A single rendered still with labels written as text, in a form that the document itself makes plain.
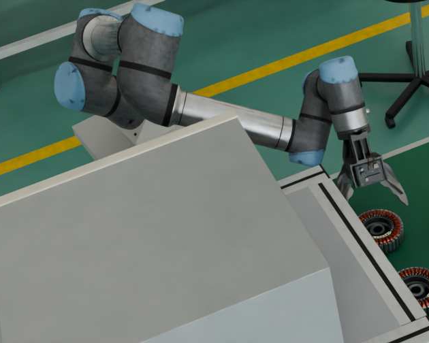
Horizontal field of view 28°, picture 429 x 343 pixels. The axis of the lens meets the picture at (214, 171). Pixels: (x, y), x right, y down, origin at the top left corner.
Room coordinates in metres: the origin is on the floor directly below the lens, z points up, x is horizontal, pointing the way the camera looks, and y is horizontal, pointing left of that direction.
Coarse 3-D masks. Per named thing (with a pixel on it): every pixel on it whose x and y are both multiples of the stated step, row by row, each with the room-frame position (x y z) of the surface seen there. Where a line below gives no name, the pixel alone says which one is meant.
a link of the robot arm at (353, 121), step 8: (352, 112) 1.39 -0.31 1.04; (360, 112) 1.39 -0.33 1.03; (368, 112) 1.41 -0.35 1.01; (336, 120) 1.40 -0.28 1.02; (344, 120) 1.39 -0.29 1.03; (352, 120) 1.38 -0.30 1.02; (360, 120) 1.38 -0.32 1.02; (368, 120) 1.40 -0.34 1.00; (336, 128) 1.40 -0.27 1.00; (344, 128) 1.38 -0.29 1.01; (352, 128) 1.38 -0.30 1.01; (360, 128) 1.38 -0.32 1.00
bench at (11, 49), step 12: (132, 0) 3.78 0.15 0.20; (144, 0) 3.75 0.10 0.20; (156, 0) 3.76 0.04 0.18; (120, 12) 3.73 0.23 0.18; (72, 24) 3.71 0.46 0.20; (36, 36) 3.70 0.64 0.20; (48, 36) 3.69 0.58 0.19; (60, 36) 3.69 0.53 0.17; (0, 48) 3.68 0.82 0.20; (12, 48) 3.66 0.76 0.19; (24, 48) 3.67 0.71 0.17
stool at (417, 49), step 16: (400, 0) 2.59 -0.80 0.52; (416, 0) 2.57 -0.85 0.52; (416, 16) 2.71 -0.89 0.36; (416, 32) 2.71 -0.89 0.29; (416, 48) 2.72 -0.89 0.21; (416, 64) 2.72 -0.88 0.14; (368, 80) 2.82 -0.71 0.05; (384, 80) 2.79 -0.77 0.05; (400, 80) 2.76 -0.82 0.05; (416, 80) 2.71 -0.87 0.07; (400, 96) 2.64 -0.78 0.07
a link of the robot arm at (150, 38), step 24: (96, 24) 1.92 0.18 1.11; (120, 24) 1.70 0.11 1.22; (144, 24) 1.60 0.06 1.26; (168, 24) 1.60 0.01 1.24; (72, 48) 1.96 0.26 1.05; (96, 48) 1.88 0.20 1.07; (120, 48) 1.66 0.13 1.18; (144, 48) 1.57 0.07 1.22; (168, 48) 1.57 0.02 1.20; (168, 72) 1.56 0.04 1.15
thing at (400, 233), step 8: (360, 216) 1.34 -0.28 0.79; (368, 216) 1.34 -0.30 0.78; (376, 216) 1.34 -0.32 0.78; (384, 216) 1.33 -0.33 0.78; (392, 216) 1.32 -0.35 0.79; (368, 224) 1.33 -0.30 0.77; (376, 224) 1.32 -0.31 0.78; (384, 224) 1.32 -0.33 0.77; (392, 224) 1.30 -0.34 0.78; (400, 224) 1.29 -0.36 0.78; (384, 232) 1.29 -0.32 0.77; (392, 232) 1.27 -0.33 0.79; (400, 232) 1.27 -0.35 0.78; (376, 240) 1.26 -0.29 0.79; (384, 240) 1.26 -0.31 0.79; (392, 240) 1.25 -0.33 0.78; (400, 240) 1.26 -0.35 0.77; (384, 248) 1.25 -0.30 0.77; (392, 248) 1.25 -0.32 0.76
